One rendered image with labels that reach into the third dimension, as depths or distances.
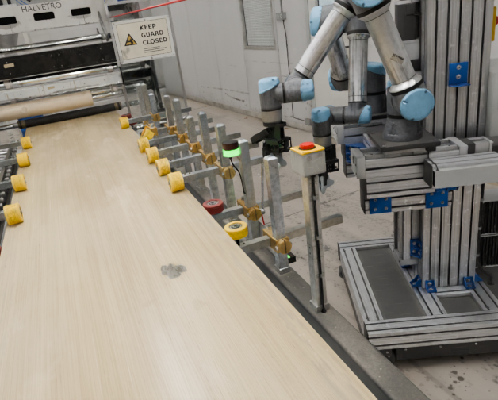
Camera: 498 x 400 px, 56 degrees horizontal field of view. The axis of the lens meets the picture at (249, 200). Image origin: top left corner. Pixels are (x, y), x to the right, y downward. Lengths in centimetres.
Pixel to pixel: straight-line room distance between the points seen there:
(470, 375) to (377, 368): 110
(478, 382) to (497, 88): 123
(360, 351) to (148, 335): 56
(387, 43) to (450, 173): 53
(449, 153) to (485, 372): 99
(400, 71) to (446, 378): 134
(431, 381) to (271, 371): 138
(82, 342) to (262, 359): 45
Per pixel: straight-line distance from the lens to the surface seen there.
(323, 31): 180
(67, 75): 418
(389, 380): 128
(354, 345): 137
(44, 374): 119
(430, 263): 241
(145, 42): 417
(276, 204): 156
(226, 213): 184
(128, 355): 115
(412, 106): 173
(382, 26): 169
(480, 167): 190
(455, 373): 236
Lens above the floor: 159
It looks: 22 degrees down
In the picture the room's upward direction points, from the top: 8 degrees counter-clockwise
